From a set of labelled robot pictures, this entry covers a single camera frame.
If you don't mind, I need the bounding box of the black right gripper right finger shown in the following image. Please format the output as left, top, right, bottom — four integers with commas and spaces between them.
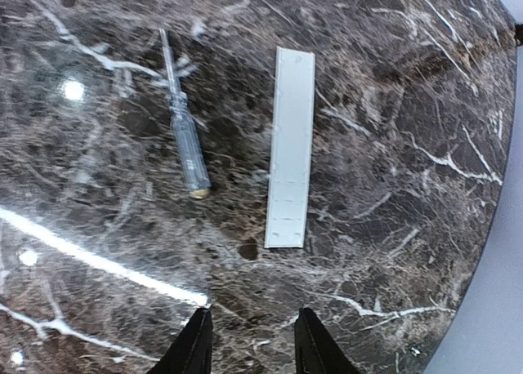
294, 307, 360, 374

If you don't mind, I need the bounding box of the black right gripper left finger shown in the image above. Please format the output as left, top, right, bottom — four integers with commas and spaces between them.
147, 308, 213, 374

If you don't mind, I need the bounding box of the white remote battery cover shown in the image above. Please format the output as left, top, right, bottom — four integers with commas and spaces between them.
264, 47, 315, 249

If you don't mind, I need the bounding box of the clear handled tester screwdriver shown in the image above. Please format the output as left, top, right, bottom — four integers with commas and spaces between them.
159, 29, 211, 200

